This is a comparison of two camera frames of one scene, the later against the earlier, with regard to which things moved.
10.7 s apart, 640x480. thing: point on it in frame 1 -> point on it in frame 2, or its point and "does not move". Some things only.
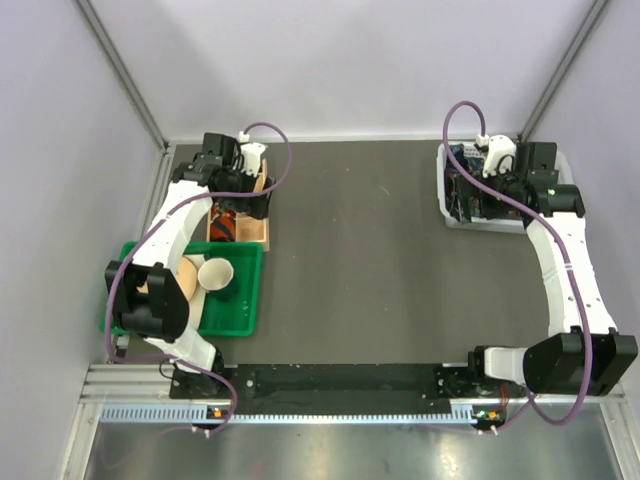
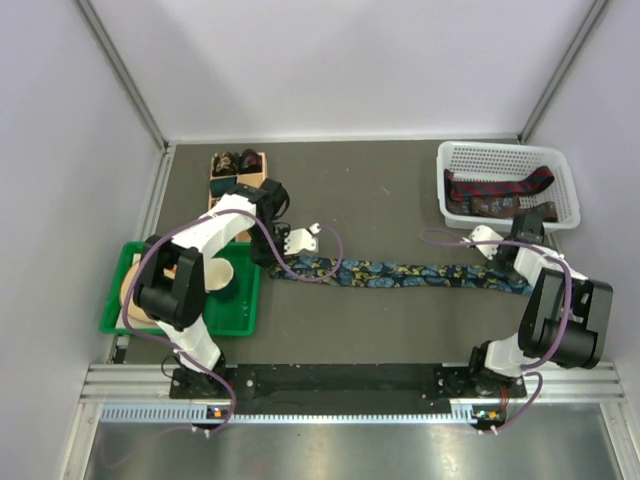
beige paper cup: [215, 274] does not move
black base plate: [345, 383] does not move
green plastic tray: [235, 311] does not move
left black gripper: [256, 206] -> [265, 260]
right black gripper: [466, 190] -> [494, 263]
